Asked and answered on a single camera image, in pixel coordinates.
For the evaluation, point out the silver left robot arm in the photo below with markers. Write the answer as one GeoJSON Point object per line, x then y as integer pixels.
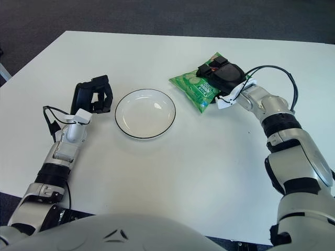
{"type": "Point", "coordinates": [72, 133]}

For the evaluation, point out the white desk leg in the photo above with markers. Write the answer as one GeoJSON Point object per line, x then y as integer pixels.
{"type": "Point", "coordinates": [4, 72]}

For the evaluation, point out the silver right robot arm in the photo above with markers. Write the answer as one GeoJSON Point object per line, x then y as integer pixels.
{"type": "Point", "coordinates": [274, 104]}

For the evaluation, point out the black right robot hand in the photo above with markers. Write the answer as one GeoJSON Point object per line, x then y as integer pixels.
{"type": "Point", "coordinates": [227, 75]}

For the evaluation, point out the white plate with black rim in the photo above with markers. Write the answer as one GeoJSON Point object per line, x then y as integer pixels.
{"type": "Point", "coordinates": [145, 115]}

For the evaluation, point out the green potato chips bag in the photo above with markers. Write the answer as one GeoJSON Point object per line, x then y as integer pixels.
{"type": "Point", "coordinates": [193, 89]}

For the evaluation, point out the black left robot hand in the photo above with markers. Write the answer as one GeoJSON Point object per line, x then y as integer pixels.
{"type": "Point", "coordinates": [82, 98]}

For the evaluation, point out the grey robot torso shell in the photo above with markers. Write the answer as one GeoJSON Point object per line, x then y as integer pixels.
{"type": "Point", "coordinates": [117, 235]}

